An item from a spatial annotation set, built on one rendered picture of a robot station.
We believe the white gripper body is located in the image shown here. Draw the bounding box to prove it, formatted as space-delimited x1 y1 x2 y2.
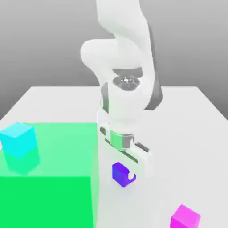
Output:
103 138 154 179

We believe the small blue cube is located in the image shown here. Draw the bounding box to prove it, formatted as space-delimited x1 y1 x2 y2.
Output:
112 161 137 188

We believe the small magenta cube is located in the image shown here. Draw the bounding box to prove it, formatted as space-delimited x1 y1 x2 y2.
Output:
170 204 202 228

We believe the small cyan cube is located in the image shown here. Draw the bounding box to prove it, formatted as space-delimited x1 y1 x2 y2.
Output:
0 122 38 159

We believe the large green box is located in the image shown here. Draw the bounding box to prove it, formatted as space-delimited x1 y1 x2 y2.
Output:
0 122 100 228

